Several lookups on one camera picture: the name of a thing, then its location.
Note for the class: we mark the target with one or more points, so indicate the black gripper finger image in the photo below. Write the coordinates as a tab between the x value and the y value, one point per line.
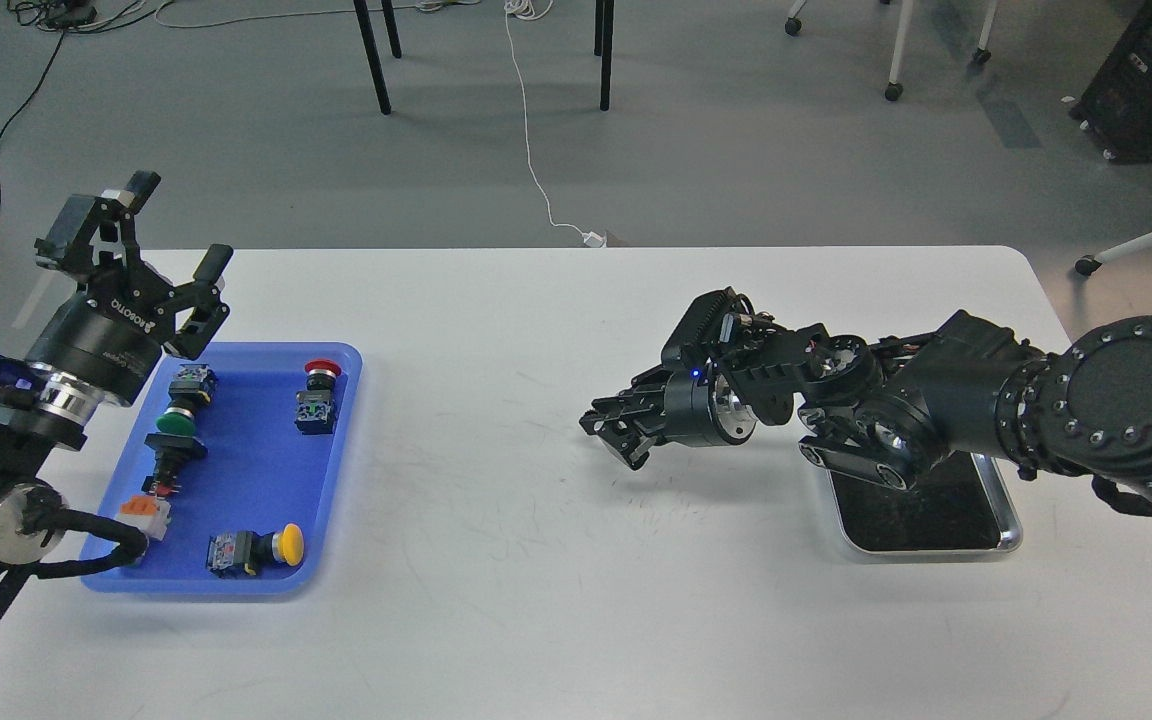
201	296
637	404
93	240
627	441

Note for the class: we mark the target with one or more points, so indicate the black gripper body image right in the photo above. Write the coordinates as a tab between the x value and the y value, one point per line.
696	408

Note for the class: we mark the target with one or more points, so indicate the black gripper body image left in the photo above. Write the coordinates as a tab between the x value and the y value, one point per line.
111	340

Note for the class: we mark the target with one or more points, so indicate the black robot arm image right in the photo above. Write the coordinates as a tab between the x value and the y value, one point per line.
888	412

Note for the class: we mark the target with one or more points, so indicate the blue plastic tray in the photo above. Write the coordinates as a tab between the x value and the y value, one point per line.
260	472

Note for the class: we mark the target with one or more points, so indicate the silver metal tray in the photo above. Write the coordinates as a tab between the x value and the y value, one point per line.
960	512

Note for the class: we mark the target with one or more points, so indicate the orange white connector block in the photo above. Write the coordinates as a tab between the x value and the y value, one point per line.
150	514

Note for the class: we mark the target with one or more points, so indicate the white rolling chair base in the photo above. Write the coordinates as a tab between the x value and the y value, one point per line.
894	89

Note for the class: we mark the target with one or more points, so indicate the small black blue switch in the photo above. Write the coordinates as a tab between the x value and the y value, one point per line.
193	385

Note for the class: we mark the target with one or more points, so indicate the green push button switch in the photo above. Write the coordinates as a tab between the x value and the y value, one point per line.
175	443

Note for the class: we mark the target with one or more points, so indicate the red push button switch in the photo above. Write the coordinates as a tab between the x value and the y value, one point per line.
316	408

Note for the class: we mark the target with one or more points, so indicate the yellow push button switch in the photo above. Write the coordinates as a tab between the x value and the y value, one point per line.
244	553

